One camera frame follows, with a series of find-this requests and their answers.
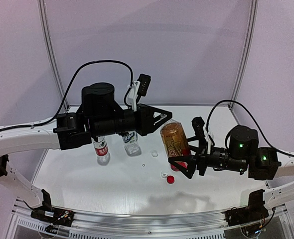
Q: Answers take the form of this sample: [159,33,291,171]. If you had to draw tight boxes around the amber tea bottle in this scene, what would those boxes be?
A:
[160,119,191,157]

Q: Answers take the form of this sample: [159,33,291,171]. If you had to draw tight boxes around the clear bottle green blue label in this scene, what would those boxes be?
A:
[122,131,142,156]

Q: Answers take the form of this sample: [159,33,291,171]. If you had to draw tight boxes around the red bottle cap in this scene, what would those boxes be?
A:
[166,175,175,184]

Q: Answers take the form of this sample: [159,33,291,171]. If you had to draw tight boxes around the white tea bottle cap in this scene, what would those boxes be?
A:
[161,172,168,179]

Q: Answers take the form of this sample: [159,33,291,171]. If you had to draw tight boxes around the blue white bottle cap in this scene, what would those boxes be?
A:
[150,150,158,157]

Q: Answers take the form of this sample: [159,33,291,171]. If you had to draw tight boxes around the clear bottle red label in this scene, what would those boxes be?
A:
[92,136,110,166]

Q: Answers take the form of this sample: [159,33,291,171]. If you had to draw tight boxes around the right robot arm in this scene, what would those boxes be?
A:
[168,125,294,209]

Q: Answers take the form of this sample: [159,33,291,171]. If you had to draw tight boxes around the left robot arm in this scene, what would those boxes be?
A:
[0,82,172,212]

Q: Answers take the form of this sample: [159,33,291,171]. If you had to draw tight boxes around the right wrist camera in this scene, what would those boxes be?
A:
[191,117,214,155]

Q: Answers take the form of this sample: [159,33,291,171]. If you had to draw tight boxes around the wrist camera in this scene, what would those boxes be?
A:
[191,117,214,155]
[125,74,151,112]

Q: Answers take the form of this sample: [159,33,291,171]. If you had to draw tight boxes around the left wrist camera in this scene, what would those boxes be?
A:
[125,74,151,112]

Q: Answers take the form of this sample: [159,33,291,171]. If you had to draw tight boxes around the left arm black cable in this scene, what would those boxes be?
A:
[0,59,134,132]

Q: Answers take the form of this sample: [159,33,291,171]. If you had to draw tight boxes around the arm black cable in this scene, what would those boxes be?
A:
[204,100,294,158]
[0,59,134,132]

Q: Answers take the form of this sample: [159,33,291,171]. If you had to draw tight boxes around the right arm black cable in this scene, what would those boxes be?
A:
[204,100,294,158]

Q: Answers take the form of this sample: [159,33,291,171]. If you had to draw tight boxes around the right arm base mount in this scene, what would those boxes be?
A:
[224,189,269,227]

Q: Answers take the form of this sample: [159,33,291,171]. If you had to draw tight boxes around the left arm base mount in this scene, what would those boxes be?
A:
[30,189,75,234]

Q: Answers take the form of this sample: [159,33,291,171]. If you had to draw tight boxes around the right aluminium frame post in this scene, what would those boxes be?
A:
[231,0,259,101]

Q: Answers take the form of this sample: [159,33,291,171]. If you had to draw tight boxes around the aluminium frame post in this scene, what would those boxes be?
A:
[37,0,64,100]
[231,0,259,101]

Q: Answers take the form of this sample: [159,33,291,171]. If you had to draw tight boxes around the aluminium front rail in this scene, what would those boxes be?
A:
[11,208,287,239]

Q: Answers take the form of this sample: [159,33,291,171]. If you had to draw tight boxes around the left aluminium frame post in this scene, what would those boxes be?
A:
[37,0,64,100]

